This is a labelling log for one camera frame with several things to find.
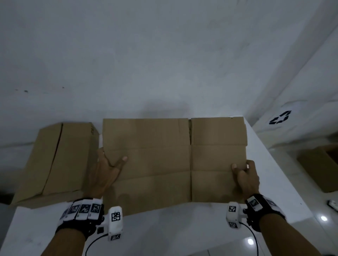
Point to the person's left hand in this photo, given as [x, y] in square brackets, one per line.
[104, 176]

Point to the person's right hand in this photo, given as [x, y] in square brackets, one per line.
[248, 182]

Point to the striped-edge brown cardboard box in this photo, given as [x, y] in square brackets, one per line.
[66, 158]

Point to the green-lined brown cardboard box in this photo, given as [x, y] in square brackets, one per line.
[158, 163]

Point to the person's left forearm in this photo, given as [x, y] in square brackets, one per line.
[66, 244]

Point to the black right wristband white markers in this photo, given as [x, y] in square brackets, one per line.
[264, 211]

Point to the black wristband white markers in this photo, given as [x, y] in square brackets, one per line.
[79, 216]
[264, 211]

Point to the black left wristband white markers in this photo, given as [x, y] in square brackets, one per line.
[79, 216]

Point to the open brown carton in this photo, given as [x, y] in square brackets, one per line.
[317, 168]

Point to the white recycling sign paper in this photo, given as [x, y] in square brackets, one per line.
[281, 117]

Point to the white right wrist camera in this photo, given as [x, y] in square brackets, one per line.
[233, 213]

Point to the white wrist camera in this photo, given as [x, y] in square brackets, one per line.
[114, 221]
[233, 213]

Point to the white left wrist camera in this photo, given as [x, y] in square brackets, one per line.
[114, 221]

